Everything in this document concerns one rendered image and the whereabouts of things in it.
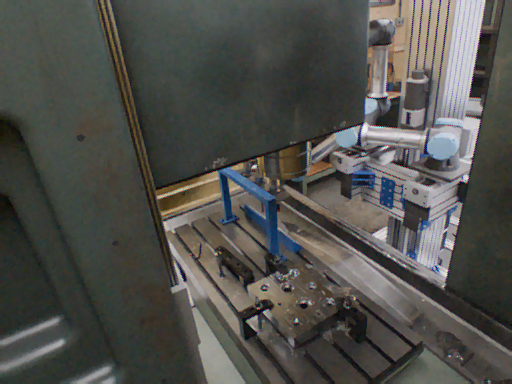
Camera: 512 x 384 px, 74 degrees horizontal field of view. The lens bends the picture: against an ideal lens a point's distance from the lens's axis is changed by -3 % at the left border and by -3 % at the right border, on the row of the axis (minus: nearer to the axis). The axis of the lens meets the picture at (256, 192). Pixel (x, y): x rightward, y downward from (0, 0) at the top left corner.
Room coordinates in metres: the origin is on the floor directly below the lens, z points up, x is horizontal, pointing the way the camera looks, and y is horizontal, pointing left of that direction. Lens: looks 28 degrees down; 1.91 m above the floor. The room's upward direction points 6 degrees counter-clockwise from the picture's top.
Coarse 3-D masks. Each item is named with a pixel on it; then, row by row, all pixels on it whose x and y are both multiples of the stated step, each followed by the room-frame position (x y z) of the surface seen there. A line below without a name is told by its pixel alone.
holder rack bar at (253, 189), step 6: (228, 168) 1.57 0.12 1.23; (228, 174) 1.51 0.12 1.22; (234, 174) 1.49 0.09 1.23; (240, 174) 1.48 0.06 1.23; (234, 180) 1.46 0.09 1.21; (240, 180) 1.42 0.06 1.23; (246, 180) 1.41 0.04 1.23; (240, 186) 1.41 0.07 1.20; (246, 186) 1.36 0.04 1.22; (252, 186) 1.35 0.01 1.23; (258, 186) 1.34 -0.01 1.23; (252, 192) 1.32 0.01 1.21; (258, 192) 1.29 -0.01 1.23; (264, 192) 1.28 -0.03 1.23; (258, 198) 1.28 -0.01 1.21; (264, 198) 1.24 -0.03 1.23; (270, 198) 1.23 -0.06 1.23; (264, 204) 1.24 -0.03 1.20; (270, 204) 1.22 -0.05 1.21
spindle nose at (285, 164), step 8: (304, 144) 0.90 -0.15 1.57; (280, 152) 0.89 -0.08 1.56; (288, 152) 0.89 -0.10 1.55; (296, 152) 0.89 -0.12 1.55; (304, 152) 0.91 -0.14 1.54; (264, 160) 0.91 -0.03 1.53; (272, 160) 0.90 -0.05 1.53; (280, 160) 0.89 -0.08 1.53; (288, 160) 0.89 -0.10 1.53; (296, 160) 0.89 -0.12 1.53; (304, 160) 0.90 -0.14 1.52; (264, 168) 0.92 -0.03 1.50; (272, 168) 0.90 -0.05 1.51; (280, 168) 0.89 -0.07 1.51; (288, 168) 0.89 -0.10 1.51; (296, 168) 0.89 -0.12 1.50; (304, 168) 0.90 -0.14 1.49; (272, 176) 0.90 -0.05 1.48; (280, 176) 0.89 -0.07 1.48; (288, 176) 0.89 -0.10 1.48; (296, 176) 0.89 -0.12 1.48
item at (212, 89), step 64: (128, 0) 0.67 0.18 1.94; (192, 0) 0.73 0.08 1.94; (256, 0) 0.79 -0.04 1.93; (320, 0) 0.87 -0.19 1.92; (128, 64) 0.66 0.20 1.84; (192, 64) 0.72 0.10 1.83; (256, 64) 0.79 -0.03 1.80; (320, 64) 0.87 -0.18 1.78; (192, 128) 0.71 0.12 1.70; (256, 128) 0.78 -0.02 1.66; (320, 128) 0.87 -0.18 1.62
